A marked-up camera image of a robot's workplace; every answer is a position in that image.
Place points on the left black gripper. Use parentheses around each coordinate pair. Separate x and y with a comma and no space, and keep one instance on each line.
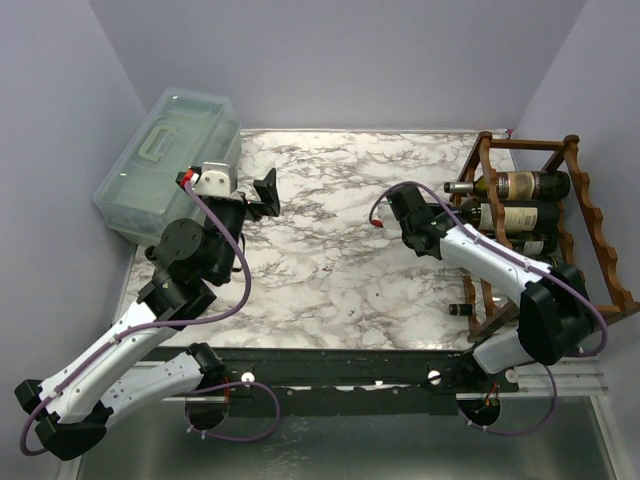
(268,204)

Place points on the dark green bottle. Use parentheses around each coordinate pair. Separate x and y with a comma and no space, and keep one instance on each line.
(518,216)

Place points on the green wine bottle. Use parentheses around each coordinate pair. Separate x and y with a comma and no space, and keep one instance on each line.
(517,186)
(532,247)

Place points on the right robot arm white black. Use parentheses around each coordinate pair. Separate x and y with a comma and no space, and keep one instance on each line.
(554,313)

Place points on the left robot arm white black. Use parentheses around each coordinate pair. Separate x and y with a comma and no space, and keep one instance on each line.
(201,276)

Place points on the brown wooden wine rack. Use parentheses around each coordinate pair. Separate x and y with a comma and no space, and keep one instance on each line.
(623,304)

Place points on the translucent plastic storage box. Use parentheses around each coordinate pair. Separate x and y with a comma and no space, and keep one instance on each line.
(139,197)

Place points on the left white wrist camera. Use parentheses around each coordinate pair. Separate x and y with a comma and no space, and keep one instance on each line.
(211,179)

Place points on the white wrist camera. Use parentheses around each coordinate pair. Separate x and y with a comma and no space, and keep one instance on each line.
(211,179)
(385,219)

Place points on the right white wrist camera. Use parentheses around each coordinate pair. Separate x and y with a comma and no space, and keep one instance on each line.
(385,219)

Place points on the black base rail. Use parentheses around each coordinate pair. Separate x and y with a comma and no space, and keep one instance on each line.
(253,402)

